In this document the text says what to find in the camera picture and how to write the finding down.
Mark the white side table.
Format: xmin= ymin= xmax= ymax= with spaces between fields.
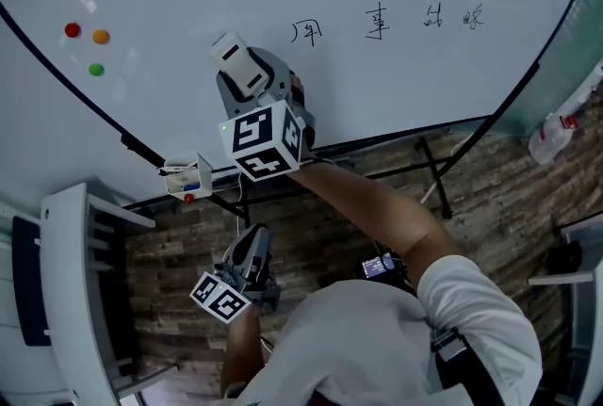
xmin=527 ymin=213 xmax=603 ymax=406

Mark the white marker holder box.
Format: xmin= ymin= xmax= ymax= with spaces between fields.
xmin=162 ymin=153 xmax=214 ymax=203

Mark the person's right hand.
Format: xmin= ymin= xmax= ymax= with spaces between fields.
xmin=287 ymin=69 xmax=308 ymax=114

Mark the white stick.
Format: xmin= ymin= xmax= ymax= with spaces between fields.
xmin=420 ymin=134 xmax=473 ymax=205

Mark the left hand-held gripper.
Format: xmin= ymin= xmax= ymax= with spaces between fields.
xmin=189 ymin=223 xmax=283 ymax=325

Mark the white whiteboard eraser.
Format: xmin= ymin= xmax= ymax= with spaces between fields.
xmin=209 ymin=31 xmax=270 ymax=98

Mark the clear plastic bottle red label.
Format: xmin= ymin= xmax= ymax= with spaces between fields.
xmin=527 ymin=114 xmax=579 ymax=166

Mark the person's right forearm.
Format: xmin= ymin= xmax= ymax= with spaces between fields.
xmin=285 ymin=156 xmax=465 ymax=290

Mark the person's left forearm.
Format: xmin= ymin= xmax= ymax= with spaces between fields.
xmin=220 ymin=302 xmax=268 ymax=398

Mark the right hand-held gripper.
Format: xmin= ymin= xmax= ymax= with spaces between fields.
xmin=215 ymin=46 xmax=317 ymax=183

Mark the black capped marker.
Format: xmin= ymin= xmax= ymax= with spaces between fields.
xmin=157 ymin=162 xmax=199 ymax=175

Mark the black device with screen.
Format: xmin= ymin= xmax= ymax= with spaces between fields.
xmin=360 ymin=248 xmax=416 ymax=297

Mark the white shelf unit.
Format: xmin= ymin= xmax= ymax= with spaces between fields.
xmin=0 ymin=181 xmax=156 ymax=406

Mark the black harness strap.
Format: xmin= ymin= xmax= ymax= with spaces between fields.
xmin=431 ymin=328 xmax=506 ymax=406

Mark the black object on table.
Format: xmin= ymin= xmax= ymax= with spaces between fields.
xmin=546 ymin=239 xmax=583 ymax=275

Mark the person's white t-shirt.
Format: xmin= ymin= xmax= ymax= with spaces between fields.
xmin=233 ymin=254 xmax=544 ymax=406

